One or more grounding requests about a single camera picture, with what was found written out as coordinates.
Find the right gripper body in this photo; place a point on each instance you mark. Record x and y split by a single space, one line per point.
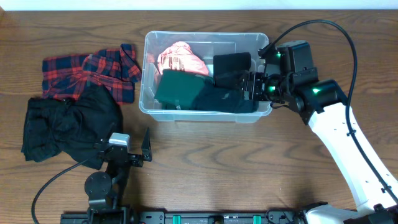
258 83

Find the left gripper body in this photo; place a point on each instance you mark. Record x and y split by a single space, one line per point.
125 157

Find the black garment with strap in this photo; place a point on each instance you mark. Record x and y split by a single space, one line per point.
230 70

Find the dark navy garment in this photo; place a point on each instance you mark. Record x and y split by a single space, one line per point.
223 100

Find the dark green garment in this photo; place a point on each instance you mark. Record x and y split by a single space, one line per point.
178 90

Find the pink shirt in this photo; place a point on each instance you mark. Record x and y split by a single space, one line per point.
180 57

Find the red navy plaid shirt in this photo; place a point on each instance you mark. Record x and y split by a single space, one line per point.
67 76

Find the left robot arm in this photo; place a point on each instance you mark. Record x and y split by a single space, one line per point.
105 190

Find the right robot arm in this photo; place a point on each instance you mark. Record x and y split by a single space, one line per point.
290 79

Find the clear plastic storage bin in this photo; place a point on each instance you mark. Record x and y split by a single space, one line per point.
205 45

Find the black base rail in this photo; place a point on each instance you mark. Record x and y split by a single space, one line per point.
186 217

